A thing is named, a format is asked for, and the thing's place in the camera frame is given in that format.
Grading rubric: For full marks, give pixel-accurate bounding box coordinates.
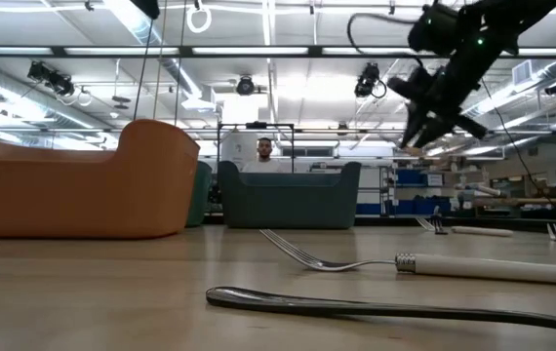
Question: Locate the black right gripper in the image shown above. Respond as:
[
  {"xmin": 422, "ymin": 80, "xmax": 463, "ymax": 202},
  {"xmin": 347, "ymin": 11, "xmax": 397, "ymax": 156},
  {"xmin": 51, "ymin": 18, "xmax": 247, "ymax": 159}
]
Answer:
[{"xmin": 387, "ymin": 65, "xmax": 489, "ymax": 149}]

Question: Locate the black metal fork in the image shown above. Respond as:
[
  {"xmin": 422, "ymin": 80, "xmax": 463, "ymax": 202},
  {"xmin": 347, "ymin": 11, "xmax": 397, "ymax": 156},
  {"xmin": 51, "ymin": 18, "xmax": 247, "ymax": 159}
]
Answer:
[
  {"xmin": 205, "ymin": 286, "xmax": 556, "ymax": 337},
  {"xmin": 428, "ymin": 214, "xmax": 450, "ymax": 236}
]

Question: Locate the white-handled silver fork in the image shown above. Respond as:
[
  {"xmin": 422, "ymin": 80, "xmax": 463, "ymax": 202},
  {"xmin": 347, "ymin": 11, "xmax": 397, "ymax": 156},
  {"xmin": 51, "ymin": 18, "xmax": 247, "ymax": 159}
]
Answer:
[
  {"xmin": 259, "ymin": 228, "xmax": 556, "ymax": 288},
  {"xmin": 415, "ymin": 216, "xmax": 514, "ymax": 239}
]

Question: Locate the shelf with blue crates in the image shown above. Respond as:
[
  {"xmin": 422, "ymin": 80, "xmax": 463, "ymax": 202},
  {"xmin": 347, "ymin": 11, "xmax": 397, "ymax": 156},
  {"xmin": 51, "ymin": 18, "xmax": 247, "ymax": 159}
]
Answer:
[{"xmin": 355, "ymin": 165, "xmax": 455, "ymax": 218}]

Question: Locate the black overhead light bar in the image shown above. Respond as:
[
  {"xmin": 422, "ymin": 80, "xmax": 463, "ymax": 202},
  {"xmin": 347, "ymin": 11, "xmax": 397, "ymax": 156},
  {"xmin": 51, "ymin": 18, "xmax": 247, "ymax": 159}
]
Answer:
[{"xmin": 0, "ymin": 45, "xmax": 556, "ymax": 59}]

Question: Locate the white ceiling vent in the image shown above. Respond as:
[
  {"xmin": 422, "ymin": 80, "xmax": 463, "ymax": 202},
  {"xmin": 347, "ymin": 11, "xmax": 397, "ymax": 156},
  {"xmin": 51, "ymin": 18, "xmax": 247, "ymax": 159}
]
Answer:
[{"xmin": 511, "ymin": 58, "xmax": 536, "ymax": 87}]

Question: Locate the wooden workbench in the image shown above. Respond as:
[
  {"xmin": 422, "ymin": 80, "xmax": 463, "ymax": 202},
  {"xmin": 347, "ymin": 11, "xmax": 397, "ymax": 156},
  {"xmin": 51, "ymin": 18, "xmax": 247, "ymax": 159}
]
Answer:
[{"xmin": 470, "ymin": 196, "xmax": 556, "ymax": 207}]

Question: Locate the blue plastic bin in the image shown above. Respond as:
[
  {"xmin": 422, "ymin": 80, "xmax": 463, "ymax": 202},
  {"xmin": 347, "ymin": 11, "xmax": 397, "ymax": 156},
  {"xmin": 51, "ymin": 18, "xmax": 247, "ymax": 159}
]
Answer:
[{"xmin": 217, "ymin": 160, "xmax": 363, "ymax": 230}]

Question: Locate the person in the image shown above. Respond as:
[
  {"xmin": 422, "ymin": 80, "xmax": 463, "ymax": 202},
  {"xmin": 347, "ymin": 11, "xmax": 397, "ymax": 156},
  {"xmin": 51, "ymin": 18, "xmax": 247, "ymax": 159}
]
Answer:
[{"xmin": 241, "ymin": 136, "xmax": 285, "ymax": 175}]

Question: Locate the green plastic bin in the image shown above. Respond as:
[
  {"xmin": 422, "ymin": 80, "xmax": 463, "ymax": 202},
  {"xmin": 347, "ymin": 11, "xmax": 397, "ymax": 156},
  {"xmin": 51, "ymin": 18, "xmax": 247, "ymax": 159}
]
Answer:
[{"xmin": 184, "ymin": 160, "xmax": 214, "ymax": 228}]

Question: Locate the orange plastic bin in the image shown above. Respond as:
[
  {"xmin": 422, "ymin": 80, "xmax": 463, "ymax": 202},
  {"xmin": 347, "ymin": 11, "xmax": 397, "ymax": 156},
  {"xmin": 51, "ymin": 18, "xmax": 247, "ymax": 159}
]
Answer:
[{"xmin": 0, "ymin": 119, "xmax": 201, "ymax": 240}]

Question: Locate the white hanging ring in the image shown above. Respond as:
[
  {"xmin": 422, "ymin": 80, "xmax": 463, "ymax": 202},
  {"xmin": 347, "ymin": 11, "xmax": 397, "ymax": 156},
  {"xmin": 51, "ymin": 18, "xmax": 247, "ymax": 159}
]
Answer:
[{"xmin": 185, "ymin": 3, "xmax": 213, "ymax": 35}]

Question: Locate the black ceiling camera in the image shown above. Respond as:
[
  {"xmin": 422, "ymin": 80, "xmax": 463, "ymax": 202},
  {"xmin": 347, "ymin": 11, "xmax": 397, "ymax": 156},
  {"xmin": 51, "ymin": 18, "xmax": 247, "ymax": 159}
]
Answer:
[
  {"xmin": 235, "ymin": 75, "xmax": 258, "ymax": 98},
  {"xmin": 26, "ymin": 60, "xmax": 77, "ymax": 98},
  {"xmin": 353, "ymin": 61, "xmax": 387, "ymax": 99}
]

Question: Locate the dark right wrist cable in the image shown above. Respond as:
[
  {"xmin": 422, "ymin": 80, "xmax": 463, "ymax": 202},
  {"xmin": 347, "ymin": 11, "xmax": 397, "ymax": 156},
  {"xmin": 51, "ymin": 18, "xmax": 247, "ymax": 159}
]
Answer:
[{"xmin": 346, "ymin": 12, "xmax": 425, "ymax": 67}]

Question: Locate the black aluminium table frame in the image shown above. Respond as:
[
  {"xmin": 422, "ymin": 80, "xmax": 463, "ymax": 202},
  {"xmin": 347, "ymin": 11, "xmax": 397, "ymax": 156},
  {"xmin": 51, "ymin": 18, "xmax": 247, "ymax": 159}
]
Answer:
[{"xmin": 353, "ymin": 214, "xmax": 556, "ymax": 234}]

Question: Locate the silver ventilation duct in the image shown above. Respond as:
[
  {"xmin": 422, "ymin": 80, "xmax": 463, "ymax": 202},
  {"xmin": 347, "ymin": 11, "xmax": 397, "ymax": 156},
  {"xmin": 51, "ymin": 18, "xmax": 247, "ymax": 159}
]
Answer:
[{"xmin": 0, "ymin": 57, "xmax": 113, "ymax": 131}]

